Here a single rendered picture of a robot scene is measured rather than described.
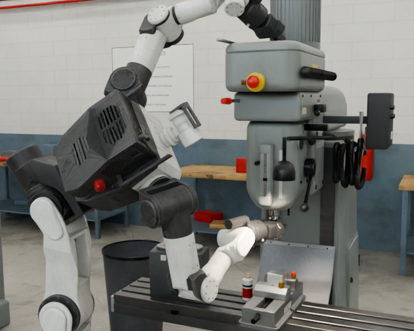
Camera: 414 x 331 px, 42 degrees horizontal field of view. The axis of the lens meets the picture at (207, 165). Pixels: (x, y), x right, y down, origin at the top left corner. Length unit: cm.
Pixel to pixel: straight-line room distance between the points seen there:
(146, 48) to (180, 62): 498
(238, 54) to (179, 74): 505
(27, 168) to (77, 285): 40
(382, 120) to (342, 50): 413
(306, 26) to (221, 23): 454
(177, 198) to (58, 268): 50
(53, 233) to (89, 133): 36
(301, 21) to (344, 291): 116
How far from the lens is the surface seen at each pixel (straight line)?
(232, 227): 179
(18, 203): 797
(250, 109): 185
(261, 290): 200
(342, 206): 234
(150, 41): 184
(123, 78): 172
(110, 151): 150
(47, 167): 173
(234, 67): 177
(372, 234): 628
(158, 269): 217
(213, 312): 207
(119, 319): 394
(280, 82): 172
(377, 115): 208
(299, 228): 238
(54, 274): 182
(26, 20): 824
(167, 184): 157
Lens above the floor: 171
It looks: 7 degrees down
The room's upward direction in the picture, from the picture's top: straight up
